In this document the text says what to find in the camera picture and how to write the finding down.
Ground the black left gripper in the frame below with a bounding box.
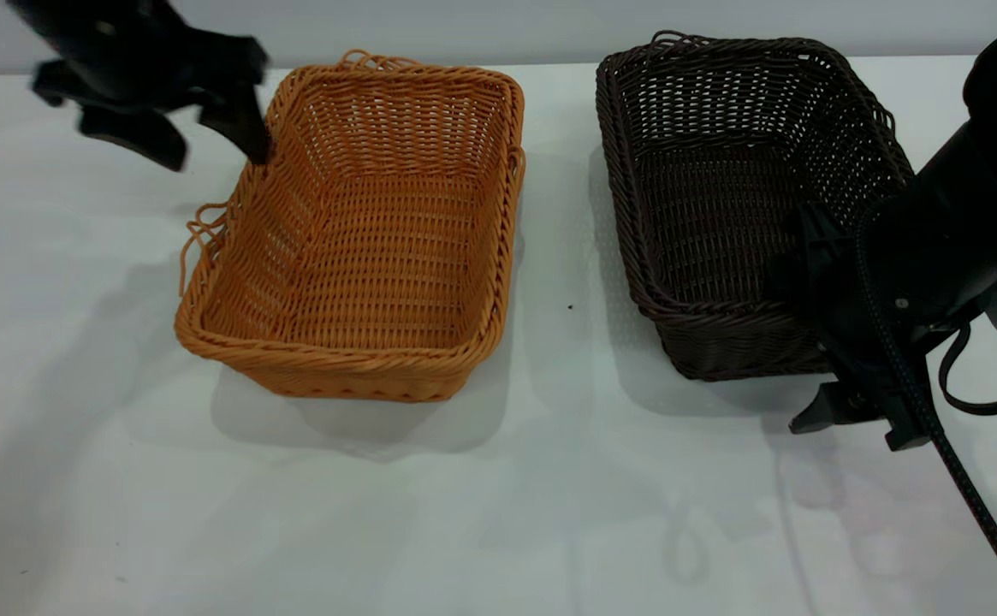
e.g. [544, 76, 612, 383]
[6, 0, 276, 173]

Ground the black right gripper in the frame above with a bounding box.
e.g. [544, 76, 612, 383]
[768, 201, 935, 453]

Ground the orange-brown wicker basket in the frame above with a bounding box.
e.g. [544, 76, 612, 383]
[175, 50, 526, 404]

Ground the dark brown wicker basket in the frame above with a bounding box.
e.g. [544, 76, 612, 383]
[594, 31, 918, 382]

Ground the black strap loop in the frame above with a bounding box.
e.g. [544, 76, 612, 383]
[938, 257, 997, 418]

